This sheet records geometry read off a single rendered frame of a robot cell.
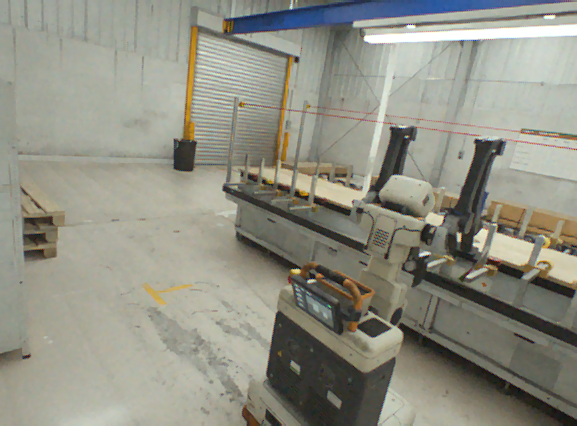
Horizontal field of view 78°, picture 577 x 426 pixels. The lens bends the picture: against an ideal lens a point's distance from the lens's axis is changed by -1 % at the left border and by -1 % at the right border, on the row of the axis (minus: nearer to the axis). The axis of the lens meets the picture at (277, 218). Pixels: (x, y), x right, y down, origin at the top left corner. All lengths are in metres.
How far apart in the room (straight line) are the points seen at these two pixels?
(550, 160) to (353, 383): 8.60
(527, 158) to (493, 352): 7.21
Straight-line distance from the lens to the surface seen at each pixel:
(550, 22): 2.92
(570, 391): 3.00
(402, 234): 1.65
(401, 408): 2.10
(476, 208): 1.88
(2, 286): 2.44
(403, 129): 1.97
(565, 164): 9.68
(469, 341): 3.07
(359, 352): 1.48
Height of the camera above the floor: 1.58
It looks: 16 degrees down
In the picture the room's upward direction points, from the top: 9 degrees clockwise
